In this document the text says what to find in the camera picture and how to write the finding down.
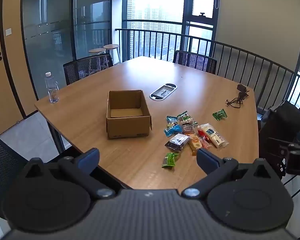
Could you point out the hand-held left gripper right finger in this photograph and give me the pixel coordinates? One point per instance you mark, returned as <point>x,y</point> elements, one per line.
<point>207,160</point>

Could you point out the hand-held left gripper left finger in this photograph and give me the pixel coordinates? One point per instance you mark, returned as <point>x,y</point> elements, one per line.
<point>88,158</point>

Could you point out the pink snack packet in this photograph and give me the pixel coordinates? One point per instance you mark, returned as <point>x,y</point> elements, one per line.
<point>206,143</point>

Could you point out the orange snack packet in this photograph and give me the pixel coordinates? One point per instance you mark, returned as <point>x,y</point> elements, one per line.
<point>195,143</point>

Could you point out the long white bread packet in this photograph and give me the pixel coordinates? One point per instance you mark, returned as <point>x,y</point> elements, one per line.
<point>212,135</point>

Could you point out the red snack packet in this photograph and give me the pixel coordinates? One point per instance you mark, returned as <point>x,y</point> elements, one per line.
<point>200,135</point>

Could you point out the dark and white snack packet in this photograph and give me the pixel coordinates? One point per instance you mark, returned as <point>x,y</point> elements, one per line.
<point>177,142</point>

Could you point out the purple bun packet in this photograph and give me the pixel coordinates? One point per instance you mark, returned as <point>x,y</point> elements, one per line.
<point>187,129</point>

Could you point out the small bright green snack packet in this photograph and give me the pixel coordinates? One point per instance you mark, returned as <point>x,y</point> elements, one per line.
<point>170,159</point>

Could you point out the blue snack packet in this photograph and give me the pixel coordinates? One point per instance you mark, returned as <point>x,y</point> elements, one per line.
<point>173,130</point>

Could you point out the green nut bar packet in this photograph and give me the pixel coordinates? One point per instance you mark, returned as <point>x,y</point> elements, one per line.
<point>185,117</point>

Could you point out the cardboard box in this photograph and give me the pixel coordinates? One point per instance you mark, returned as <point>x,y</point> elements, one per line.
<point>127,127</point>

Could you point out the blue and green fruit packet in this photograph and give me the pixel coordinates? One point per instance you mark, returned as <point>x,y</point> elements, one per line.
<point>172,120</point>

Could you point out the black backpack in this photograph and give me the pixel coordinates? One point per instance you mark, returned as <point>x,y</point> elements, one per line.
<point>282,120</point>

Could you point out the green twisted candy wrapper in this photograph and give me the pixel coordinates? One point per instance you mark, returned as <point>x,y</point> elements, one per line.
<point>220,115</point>

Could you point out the clear plastic water bottle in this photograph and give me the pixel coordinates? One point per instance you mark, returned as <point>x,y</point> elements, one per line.
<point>52,90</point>

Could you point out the black mesh office chair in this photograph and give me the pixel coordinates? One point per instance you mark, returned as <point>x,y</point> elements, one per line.
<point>85,67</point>
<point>2,165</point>
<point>195,61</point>

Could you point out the black metal railing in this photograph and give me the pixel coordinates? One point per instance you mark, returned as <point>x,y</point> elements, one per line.
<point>140,30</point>

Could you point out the white light switch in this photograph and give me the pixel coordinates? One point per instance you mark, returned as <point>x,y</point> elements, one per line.
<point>8,31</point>

